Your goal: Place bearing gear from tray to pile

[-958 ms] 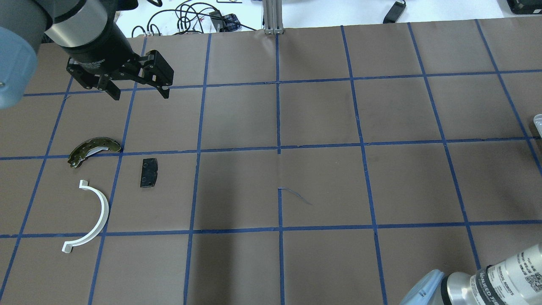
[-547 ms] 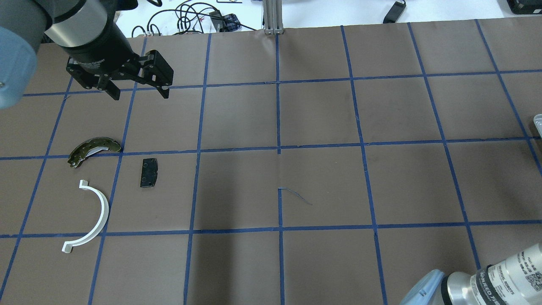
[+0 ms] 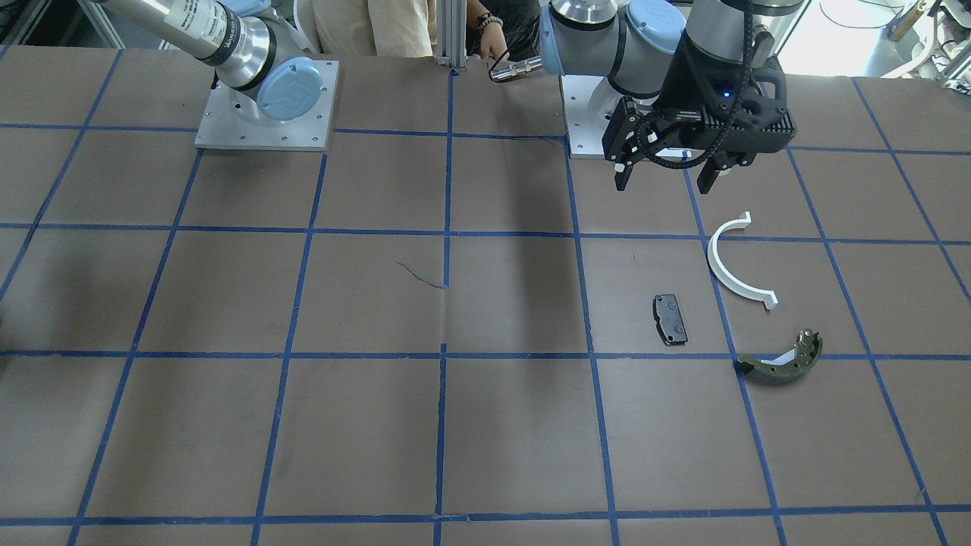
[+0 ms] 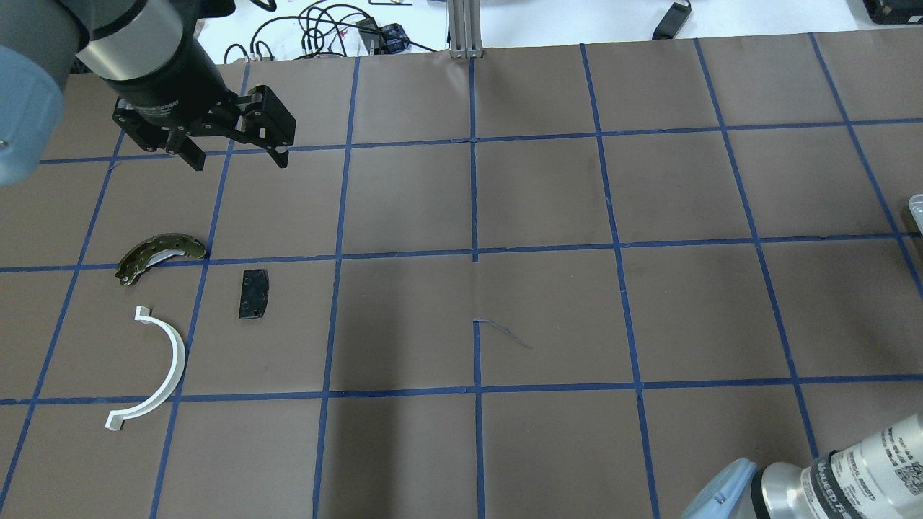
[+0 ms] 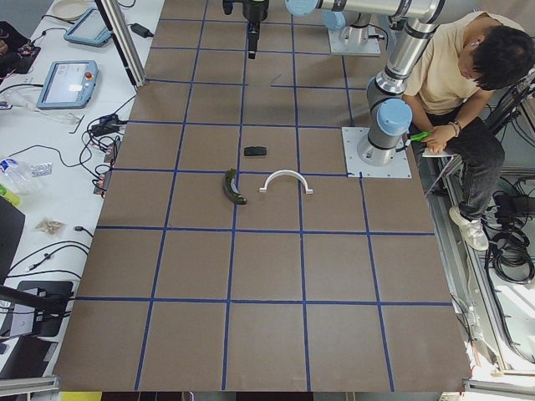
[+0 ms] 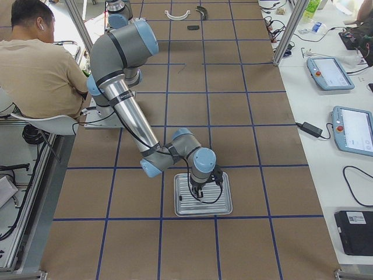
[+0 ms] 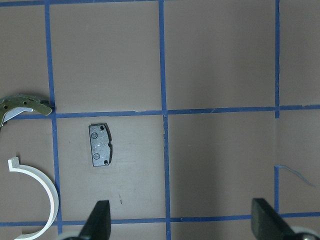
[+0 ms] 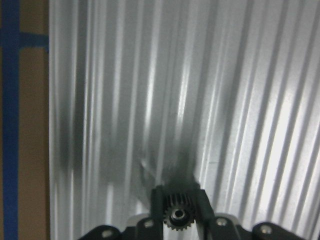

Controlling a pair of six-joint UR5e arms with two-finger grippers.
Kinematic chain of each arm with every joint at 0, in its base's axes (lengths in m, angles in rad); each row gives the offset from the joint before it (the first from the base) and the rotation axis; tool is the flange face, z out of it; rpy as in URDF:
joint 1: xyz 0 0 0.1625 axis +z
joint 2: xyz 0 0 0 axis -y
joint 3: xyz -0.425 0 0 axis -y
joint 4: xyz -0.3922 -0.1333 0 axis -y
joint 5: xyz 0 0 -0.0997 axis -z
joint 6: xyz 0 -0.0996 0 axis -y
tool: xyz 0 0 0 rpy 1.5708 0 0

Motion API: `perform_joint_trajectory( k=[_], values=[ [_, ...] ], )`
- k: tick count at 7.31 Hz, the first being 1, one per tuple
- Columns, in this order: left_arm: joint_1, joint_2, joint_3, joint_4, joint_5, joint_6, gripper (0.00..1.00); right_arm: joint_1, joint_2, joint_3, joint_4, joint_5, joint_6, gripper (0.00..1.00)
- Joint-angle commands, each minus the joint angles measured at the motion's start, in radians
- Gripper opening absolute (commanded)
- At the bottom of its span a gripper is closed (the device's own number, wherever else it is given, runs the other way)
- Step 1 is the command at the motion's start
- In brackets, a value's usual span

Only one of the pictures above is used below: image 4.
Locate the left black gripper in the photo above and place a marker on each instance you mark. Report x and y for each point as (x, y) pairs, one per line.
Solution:
(171, 81)

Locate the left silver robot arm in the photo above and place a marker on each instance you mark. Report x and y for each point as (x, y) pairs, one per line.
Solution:
(115, 40)

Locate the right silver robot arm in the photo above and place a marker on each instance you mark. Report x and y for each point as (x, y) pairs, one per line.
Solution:
(879, 477)

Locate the clear plastic tray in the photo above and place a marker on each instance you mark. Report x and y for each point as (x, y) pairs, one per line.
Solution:
(915, 206)

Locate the green metal brake shoe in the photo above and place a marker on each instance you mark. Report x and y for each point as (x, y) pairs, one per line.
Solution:
(157, 249)

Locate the black brake pad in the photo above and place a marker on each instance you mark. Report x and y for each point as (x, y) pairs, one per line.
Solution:
(253, 299)

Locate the black power adapter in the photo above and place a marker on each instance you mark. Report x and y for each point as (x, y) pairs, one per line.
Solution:
(672, 21)

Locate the aluminium frame post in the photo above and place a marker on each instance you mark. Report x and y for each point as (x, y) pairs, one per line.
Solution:
(464, 29)

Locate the white curved plastic bracket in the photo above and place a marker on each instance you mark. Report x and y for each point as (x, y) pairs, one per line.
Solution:
(166, 373)

